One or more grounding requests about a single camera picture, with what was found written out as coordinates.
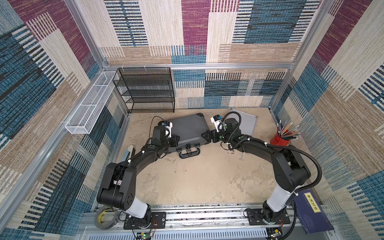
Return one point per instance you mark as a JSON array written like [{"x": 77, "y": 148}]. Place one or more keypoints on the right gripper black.
[{"x": 213, "y": 136}]

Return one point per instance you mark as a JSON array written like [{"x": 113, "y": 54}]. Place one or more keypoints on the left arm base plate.
[{"x": 155, "y": 220}]

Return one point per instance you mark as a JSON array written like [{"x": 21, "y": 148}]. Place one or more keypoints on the dark grey poker case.
[{"x": 189, "y": 128}]

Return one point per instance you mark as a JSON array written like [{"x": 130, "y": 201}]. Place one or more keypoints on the red pencil cup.
[{"x": 278, "y": 141}]

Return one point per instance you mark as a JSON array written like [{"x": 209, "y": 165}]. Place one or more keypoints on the blue grey stapler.
[{"x": 129, "y": 152}]

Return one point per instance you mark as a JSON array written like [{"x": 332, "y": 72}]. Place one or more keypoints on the white mesh wall basket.
[{"x": 87, "y": 113}]

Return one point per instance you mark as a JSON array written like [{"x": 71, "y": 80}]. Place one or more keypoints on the grey tape roll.
[{"x": 106, "y": 218}]

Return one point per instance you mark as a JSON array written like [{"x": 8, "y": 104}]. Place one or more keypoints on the black mesh shelf rack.
[{"x": 146, "y": 90}]

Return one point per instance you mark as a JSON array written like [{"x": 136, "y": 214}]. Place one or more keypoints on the dark blue book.
[{"x": 310, "y": 213}]

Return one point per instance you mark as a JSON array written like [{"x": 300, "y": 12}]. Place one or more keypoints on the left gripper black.
[{"x": 173, "y": 138}]

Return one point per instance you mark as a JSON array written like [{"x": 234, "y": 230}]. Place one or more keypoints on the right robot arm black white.
[{"x": 294, "y": 169}]

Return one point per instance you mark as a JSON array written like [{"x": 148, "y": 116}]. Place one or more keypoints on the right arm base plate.
[{"x": 264, "y": 217}]

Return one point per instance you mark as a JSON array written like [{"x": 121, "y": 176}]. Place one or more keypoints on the silver aluminium poker case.
[{"x": 248, "y": 123}]

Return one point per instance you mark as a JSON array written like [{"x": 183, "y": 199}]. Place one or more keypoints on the bundle of coloured pencils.
[{"x": 287, "y": 131}]

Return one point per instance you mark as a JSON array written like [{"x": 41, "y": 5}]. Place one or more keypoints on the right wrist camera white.
[{"x": 217, "y": 121}]

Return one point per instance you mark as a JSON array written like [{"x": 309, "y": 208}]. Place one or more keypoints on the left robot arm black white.
[{"x": 118, "y": 186}]

